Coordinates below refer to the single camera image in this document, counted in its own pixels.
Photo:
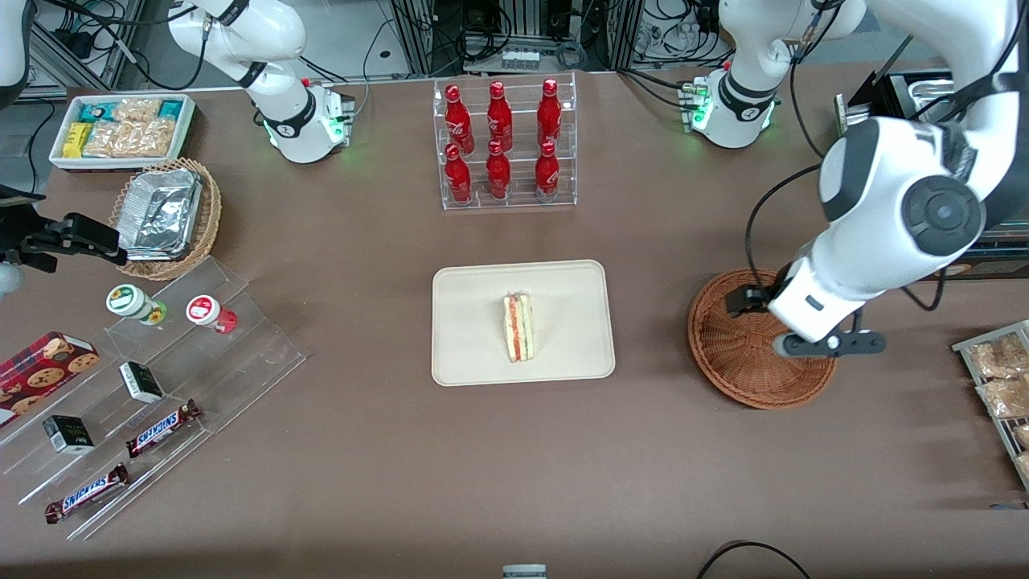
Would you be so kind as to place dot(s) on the stack of foil trays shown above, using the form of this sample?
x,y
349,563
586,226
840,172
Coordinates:
x,y
161,213

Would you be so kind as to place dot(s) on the steel food pan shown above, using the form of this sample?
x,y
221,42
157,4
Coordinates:
x,y
932,92

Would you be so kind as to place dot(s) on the clear bag of biscuits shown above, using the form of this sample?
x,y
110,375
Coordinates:
x,y
137,110
108,139
154,138

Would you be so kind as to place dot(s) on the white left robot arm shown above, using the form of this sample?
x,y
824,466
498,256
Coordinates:
x,y
884,201

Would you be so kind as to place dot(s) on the yellow snack packet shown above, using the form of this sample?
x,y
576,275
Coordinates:
x,y
76,141

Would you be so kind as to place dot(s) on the red lid snack cup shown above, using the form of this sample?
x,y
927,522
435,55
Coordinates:
x,y
205,310

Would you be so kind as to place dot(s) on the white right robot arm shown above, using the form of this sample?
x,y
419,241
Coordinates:
x,y
283,121

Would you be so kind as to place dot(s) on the light tan wicker basket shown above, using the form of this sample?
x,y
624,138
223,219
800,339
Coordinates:
x,y
211,217

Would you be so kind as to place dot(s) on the triangular sandwich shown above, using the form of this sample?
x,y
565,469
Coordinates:
x,y
518,330

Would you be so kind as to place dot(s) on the black food warmer cabinet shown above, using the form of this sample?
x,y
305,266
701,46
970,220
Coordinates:
x,y
884,92

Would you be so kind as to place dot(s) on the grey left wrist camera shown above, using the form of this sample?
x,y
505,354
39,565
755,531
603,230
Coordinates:
x,y
832,344

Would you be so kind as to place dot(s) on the clear acrylic bottle rack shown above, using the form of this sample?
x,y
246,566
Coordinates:
x,y
518,197

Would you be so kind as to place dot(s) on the small grey device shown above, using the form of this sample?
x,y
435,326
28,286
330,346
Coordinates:
x,y
524,572

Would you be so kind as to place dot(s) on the red soda bottle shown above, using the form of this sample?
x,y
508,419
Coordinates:
x,y
547,175
458,178
457,121
498,175
549,114
499,119

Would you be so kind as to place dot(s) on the clear bag of brown snacks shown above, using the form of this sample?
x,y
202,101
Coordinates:
x,y
1006,398
1001,358

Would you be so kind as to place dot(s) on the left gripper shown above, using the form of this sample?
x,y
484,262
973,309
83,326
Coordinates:
x,y
753,297

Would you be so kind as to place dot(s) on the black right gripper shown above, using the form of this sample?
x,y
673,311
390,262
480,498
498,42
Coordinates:
x,y
32,238

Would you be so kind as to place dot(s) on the small black box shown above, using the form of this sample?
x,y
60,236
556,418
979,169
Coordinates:
x,y
68,434
141,383

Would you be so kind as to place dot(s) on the brown round wicker basket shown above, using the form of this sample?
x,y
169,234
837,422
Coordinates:
x,y
731,362

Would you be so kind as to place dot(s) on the tray of packaged snacks right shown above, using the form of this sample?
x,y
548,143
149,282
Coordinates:
x,y
1005,426

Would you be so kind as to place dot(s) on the red cookie box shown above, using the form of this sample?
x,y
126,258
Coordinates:
x,y
40,374

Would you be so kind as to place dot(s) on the cream plastic tray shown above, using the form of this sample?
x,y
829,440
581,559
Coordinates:
x,y
474,322

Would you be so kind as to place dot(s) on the white power strip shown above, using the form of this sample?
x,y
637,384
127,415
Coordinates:
x,y
520,59

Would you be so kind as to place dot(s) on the snickers chocolate bar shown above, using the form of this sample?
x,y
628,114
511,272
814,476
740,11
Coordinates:
x,y
87,492
161,429

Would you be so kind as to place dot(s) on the white rectangular snack bin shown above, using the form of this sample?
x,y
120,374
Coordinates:
x,y
58,153

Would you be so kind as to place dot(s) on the clear acrylic step display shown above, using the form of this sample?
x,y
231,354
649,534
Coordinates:
x,y
241,354

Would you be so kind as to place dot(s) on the teal snack packet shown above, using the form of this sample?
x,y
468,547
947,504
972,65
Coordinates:
x,y
170,108
98,109

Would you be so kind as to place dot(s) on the green lid snack cup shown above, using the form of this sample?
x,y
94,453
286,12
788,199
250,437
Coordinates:
x,y
129,301

